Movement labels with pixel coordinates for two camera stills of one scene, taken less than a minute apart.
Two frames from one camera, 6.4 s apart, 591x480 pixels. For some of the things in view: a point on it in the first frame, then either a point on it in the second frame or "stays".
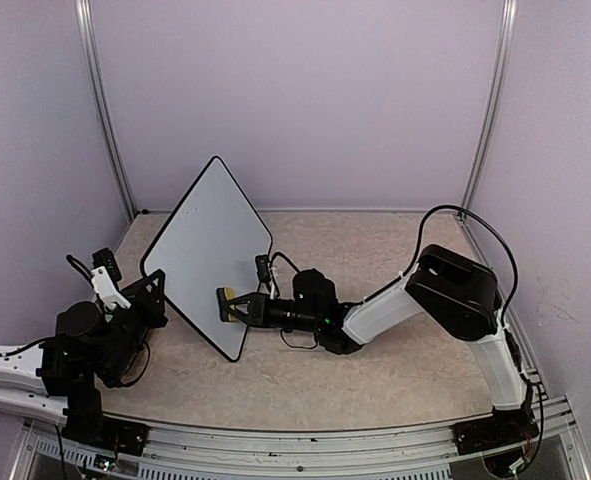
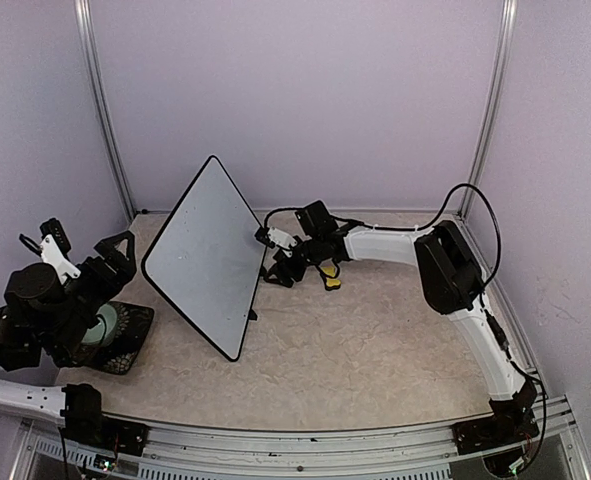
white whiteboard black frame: x=210 y=242 stays
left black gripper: x=153 y=305 → x=110 y=284
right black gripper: x=257 y=314 → x=280 y=267
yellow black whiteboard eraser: x=224 y=295 → x=329 y=272
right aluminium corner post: x=494 y=101 stays
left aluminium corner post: x=84 y=21 stays
